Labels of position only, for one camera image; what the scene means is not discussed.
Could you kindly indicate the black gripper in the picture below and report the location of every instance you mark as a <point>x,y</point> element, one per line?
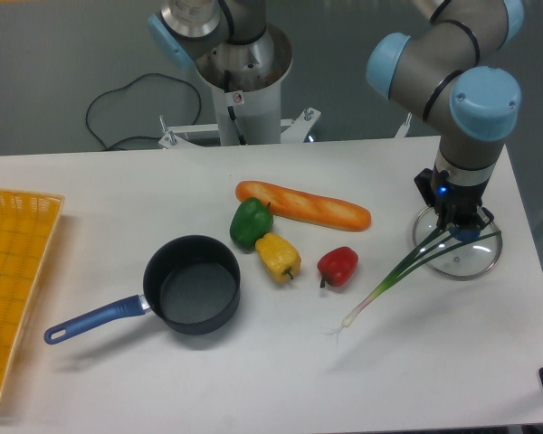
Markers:
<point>453,204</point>

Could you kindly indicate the green onion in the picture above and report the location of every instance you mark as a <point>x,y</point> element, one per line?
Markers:
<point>413,261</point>

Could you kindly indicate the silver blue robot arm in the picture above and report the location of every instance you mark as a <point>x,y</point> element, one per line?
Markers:
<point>437,77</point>

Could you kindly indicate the glass pot lid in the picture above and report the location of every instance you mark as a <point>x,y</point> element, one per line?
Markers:
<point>469,261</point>

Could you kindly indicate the red bell pepper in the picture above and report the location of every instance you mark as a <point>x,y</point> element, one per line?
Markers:
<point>337,266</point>

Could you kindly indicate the baguette bread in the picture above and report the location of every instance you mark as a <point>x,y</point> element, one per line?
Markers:
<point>307,207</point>

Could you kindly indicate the yellow bell pepper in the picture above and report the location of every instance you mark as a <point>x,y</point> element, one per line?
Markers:
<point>280,258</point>

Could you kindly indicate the green bell pepper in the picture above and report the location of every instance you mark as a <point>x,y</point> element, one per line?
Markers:
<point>251,221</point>

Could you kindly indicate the yellow plastic basket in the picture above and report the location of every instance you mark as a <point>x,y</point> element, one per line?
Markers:
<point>27,224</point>

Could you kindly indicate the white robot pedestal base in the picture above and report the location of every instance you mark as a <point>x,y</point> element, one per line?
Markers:
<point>245,83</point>

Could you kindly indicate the dark pot blue handle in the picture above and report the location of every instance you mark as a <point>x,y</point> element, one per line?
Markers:
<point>192,283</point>

